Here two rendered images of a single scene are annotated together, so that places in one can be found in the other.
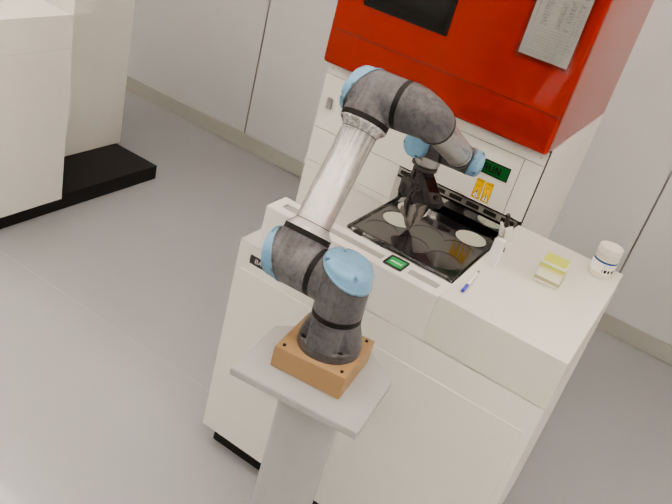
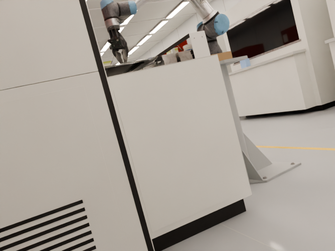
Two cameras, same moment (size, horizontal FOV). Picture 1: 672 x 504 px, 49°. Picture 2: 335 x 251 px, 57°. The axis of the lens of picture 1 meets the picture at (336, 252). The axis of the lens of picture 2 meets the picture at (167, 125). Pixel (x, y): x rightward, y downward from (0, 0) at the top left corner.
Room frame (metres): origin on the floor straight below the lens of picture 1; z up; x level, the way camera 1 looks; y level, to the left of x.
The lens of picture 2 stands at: (3.22, 1.09, 0.64)
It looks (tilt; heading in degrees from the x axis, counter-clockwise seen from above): 4 degrees down; 223
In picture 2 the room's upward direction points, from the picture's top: 15 degrees counter-clockwise
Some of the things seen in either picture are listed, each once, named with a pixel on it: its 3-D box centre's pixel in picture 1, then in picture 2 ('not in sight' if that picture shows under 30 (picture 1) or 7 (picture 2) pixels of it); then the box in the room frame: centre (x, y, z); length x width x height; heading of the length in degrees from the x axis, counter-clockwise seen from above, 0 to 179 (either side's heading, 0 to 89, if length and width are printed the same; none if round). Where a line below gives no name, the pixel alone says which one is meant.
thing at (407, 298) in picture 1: (349, 264); (177, 58); (1.76, -0.05, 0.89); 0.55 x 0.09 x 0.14; 66
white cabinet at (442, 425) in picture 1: (389, 381); (150, 148); (1.93, -0.28, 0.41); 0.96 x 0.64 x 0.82; 66
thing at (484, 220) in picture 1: (449, 214); not in sight; (2.26, -0.33, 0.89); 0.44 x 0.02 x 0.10; 66
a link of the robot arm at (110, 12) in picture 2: not in sight; (109, 10); (2.06, -0.19, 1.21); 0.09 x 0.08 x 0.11; 156
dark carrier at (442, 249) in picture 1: (426, 234); (116, 70); (2.06, -0.26, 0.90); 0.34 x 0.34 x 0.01; 66
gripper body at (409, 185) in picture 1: (419, 181); (115, 39); (2.07, -0.18, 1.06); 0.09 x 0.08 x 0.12; 33
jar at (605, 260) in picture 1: (605, 260); not in sight; (1.99, -0.77, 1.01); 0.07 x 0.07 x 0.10
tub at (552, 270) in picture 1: (552, 270); (105, 66); (1.85, -0.60, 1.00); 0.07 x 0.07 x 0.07; 68
